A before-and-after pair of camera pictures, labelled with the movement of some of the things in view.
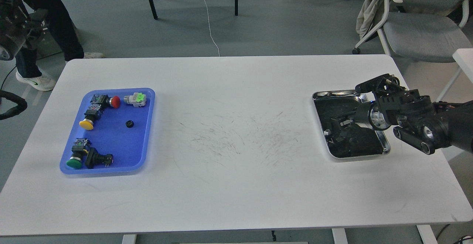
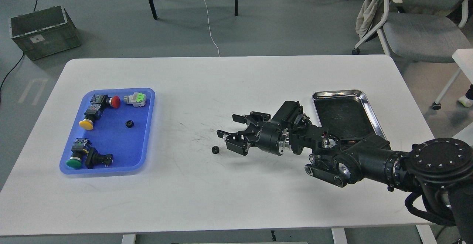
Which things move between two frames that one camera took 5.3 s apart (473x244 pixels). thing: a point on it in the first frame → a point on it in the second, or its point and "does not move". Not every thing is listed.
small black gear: x=129 y=124 does not move
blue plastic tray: x=112 y=132 does not move
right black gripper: x=372 y=116 → x=270 y=136
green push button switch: x=77 y=150 does not move
